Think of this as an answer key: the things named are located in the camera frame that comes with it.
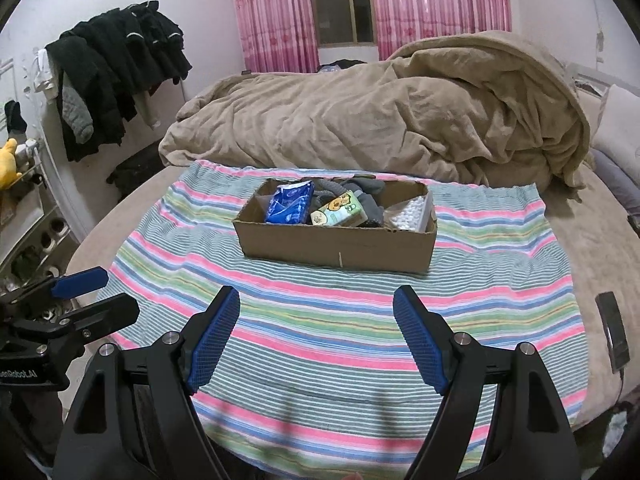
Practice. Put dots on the beige bed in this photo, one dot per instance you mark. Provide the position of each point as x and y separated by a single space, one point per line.
575 240

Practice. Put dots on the grey pillow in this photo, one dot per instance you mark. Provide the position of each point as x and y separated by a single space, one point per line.
622 185

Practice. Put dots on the window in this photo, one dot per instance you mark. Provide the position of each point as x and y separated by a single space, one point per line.
345 0

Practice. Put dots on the blue tissue packet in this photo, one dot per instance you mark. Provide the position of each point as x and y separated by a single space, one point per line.
290 205

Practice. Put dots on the grey hanging garment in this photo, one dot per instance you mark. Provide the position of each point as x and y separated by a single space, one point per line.
77 115

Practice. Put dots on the black hanging clothes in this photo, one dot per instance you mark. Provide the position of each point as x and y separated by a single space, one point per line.
110 70

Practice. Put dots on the brown cardboard box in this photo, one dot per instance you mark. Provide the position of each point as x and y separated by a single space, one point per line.
340 250

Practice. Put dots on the black suitcase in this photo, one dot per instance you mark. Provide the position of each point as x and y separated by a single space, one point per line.
137 172

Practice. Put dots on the pink curtain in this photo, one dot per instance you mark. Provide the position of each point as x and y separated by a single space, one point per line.
440 5
275 15

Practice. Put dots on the green yellow snack packet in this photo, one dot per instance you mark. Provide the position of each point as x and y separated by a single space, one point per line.
340 210

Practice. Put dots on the shoe rack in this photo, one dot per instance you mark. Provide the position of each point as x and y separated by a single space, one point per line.
30 240

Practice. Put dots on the yellow plush toy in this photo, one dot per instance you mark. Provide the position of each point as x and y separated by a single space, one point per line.
7 165

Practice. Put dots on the cotton swab bag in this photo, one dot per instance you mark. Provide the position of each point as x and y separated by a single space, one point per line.
407 215

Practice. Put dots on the grey dotted gloves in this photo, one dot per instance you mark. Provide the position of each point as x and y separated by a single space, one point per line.
372 191

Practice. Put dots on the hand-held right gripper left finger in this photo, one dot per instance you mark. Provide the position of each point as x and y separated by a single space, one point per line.
212 340

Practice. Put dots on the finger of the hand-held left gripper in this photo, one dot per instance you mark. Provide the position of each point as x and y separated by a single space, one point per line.
80 282
102 311

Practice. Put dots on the white embroidered pillow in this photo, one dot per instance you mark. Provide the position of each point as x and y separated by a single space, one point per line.
622 130

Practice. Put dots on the black hanging sock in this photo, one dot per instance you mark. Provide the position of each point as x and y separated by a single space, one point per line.
15 117

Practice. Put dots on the striped cloth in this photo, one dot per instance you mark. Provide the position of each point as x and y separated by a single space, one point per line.
320 310

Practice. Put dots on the beige blanket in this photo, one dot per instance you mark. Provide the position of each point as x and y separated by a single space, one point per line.
380 120

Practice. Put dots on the black smartphone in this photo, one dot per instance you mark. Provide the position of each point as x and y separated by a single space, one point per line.
614 327

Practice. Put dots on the black bag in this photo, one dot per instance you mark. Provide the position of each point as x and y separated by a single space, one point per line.
345 65

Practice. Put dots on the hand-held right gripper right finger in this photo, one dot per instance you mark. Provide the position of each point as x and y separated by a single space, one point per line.
420 340

